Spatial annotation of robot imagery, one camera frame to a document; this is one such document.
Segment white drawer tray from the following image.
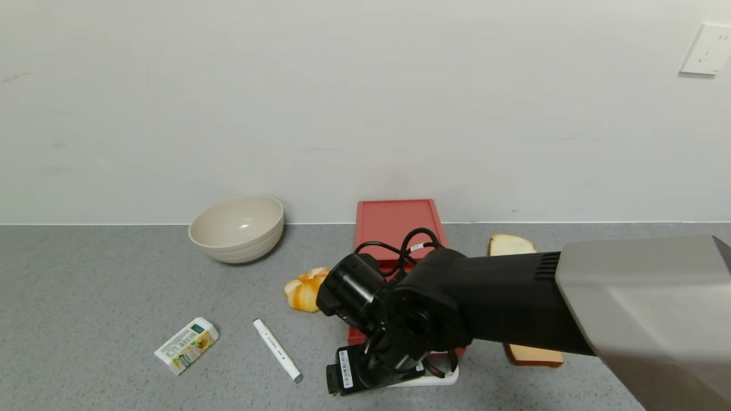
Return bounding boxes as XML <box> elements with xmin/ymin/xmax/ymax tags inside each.
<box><xmin>347</xmin><ymin>324</ymin><xmax>467</xmax><ymax>388</ymax></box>

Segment beige ribbed bowl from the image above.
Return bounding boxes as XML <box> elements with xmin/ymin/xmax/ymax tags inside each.
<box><xmin>188</xmin><ymin>195</ymin><xmax>284</xmax><ymax>264</ymax></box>

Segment pale white bread slice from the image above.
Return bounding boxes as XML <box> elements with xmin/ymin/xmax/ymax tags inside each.
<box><xmin>489</xmin><ymin>233</ymin><xmax>538</xmax><ymax>256</ymax></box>

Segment white marker pen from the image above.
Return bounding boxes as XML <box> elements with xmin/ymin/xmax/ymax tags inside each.
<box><xmin>253</xmin><ymin>319</ymin><xmax>303</xmax><ymax>384</ymax></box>

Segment brown toast slice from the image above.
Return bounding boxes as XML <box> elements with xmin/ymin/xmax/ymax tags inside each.
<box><xmin>503</xmin><ymin>342</ymin><xmax>565</xmax><ymax>368</ymax></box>

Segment small white yellow carton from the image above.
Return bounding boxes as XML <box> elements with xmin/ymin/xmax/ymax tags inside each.
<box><xmin>154</xmin><ymin>317</ymin><xmax>219</xmax><ymax>376</ymax></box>

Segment black camera cable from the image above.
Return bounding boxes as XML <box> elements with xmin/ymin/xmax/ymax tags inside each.
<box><xmin>354</xmin><ymin>227</ymin><xmax>446</xmax><ymax>276</ymax></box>

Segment white wall socket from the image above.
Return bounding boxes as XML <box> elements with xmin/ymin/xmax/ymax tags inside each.
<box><xmin>679</xmin><ymin>23</ymin><xmax>731</xmax><ymax>76</ymax></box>

